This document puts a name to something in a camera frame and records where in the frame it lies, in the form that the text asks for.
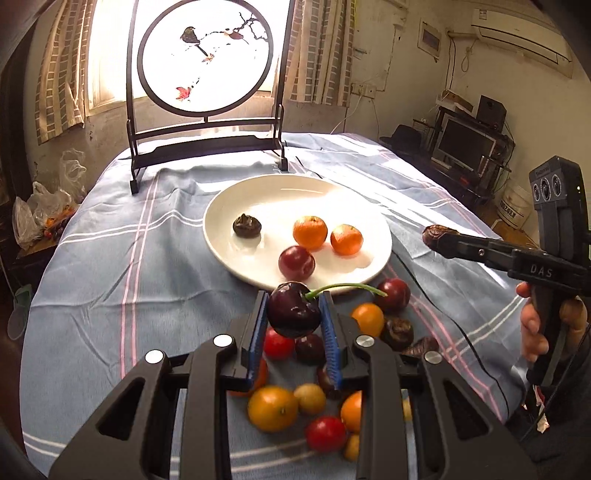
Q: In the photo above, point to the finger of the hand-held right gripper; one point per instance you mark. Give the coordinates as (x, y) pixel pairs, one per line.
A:
(489, 243)
(480, 258)

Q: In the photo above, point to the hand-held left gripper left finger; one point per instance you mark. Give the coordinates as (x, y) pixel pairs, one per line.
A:
(257, 350)

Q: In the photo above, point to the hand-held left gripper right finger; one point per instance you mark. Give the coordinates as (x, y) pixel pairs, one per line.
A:
(330, 341)

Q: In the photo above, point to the red cherry tomato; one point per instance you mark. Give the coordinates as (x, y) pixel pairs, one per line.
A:
(326, 434)
(278, 345)

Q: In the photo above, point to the brown water chestnut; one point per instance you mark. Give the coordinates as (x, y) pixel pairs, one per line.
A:
(322, 379)
(247, 226)
(431, 234)
(400, 333)
(425, 345)

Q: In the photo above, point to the dark red cherry with stem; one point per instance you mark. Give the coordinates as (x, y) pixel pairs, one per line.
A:
(293, 309)

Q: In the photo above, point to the dark red plum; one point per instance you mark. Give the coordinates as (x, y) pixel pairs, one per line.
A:
(395, 296)
(296, 263)

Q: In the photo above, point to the white oval plate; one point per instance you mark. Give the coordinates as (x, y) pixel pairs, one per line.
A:
(258, 203)

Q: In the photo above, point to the person's right hand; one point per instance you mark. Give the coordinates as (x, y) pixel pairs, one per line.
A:
(531, 323)

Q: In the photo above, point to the white plastic bucket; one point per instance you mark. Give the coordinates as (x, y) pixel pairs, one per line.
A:
(515, 207)

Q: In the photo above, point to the black media rack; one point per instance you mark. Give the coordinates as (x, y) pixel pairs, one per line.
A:
(503, 157)

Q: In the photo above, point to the orange mandarin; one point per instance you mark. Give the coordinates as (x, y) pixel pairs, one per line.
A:
(310, 233)
(346, 240)

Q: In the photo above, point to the computer monitor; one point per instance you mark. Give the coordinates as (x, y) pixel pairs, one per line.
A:
(464, 141)

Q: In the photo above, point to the black speaker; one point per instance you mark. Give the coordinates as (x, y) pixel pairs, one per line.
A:
(491, 110)

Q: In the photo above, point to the black hat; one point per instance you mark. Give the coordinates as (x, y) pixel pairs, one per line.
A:
(401, 137)

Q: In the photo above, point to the blue striped tablecloth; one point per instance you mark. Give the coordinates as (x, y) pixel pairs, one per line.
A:
(138, 277)

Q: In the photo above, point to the red floral cloth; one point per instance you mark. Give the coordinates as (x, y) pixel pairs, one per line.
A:
(540, 415)

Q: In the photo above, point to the white air conditioner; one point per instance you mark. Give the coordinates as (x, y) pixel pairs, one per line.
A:
(521, 41)

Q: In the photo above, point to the person's dark clothing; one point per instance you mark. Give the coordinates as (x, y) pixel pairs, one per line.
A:
(563, 443)

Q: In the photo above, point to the dark wooden side table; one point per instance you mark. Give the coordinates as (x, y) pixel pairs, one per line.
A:
(32, 254)

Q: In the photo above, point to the grey checked curtain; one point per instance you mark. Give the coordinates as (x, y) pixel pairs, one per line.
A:
(321, 55)
(57, 83)

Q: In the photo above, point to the clear plastic bag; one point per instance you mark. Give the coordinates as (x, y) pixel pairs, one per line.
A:
(74, 175)

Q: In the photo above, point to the plastic bag with fruit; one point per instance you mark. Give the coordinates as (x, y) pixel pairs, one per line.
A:
(41, 212)

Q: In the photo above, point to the bright window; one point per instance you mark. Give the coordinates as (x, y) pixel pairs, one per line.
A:
(108, 55)

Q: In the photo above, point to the white wall power outlet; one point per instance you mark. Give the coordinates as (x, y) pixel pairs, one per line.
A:
(364, 89)

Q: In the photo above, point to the white wall panel box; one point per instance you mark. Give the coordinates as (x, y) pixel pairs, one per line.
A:
(429, 39)

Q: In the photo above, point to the round bird screen black frame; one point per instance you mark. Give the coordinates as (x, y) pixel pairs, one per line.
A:
(207, 134)

